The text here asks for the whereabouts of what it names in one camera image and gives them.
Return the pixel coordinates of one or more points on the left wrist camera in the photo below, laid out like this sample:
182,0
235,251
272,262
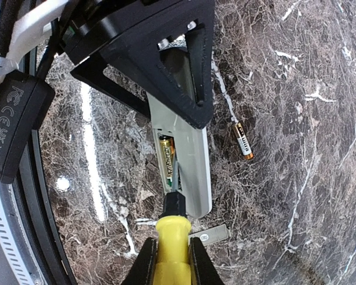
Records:
24,102

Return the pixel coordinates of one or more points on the white slotted cable duct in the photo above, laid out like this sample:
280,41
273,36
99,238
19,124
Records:
11,251

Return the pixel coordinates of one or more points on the yellow handled screwdriver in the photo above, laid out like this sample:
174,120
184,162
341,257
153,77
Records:
173,227

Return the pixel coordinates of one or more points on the grey remote control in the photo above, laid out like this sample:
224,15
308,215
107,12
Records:
190,143

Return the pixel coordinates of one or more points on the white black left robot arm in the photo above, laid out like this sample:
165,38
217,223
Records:
26,33

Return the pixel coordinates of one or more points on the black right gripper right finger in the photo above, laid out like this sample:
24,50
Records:
202,269

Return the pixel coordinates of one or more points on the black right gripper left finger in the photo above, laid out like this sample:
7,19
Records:
143,268

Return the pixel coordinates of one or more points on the grey battery cover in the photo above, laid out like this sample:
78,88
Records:
212,235

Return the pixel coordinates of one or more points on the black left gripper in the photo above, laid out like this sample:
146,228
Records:
163,46

